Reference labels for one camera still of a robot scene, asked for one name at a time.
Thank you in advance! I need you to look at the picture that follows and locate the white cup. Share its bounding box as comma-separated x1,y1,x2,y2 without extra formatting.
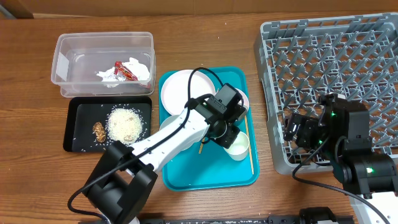
224,131,248,161

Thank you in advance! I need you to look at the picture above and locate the grey bowl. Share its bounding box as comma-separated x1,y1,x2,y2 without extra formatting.
158,114,193,152

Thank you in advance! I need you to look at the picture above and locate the white rice pile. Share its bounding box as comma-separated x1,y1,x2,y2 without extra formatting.
105,108,142,146

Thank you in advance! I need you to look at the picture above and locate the red foil wrapper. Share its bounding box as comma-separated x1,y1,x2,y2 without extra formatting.
114,57,150,81

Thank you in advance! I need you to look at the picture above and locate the brown food scrap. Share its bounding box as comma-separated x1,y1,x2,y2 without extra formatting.
93,122,106,143

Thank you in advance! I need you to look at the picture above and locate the white napkin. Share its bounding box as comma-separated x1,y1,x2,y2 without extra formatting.
96,57,150,82

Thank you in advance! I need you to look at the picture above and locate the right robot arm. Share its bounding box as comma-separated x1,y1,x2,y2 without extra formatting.
284,93,397,223

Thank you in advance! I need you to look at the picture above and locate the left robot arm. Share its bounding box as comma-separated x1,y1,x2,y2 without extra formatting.
82,83,246,223

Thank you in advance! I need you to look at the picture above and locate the left wooden chopstick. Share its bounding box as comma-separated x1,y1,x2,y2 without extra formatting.
198,88,220,154

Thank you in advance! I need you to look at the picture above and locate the wooden chopstick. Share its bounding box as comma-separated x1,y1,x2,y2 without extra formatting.
244,115,254,175
198,88,220,154

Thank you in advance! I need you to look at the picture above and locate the right wooden chopstick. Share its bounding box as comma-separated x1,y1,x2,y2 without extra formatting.
244,115,254,175

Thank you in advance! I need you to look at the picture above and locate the white bowl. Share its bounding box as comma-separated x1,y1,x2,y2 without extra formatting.
236,88,249,121

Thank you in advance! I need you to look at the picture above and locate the teal serving tray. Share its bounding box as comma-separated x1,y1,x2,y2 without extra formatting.
162,67,259,191

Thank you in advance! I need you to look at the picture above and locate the white plate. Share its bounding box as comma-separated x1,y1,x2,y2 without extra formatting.
160,70,216,115

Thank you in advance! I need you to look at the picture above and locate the grey dish rack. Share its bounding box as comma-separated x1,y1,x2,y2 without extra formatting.
254,12,397,175

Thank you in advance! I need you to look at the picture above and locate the black tray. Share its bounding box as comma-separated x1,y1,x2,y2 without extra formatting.
63,96,152,153

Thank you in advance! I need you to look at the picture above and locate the clear plastic bin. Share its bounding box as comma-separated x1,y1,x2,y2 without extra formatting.
51,32,156,98

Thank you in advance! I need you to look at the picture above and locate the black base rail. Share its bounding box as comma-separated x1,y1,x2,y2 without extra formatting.
139,207,355,224

